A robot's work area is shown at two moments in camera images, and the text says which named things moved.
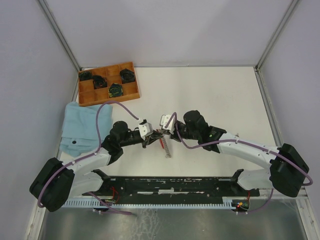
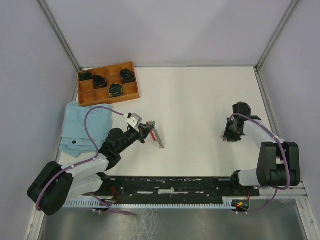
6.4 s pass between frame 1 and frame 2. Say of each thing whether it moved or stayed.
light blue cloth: stayed
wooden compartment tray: stayed
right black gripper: moved
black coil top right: stayed
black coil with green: stayed
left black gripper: moved
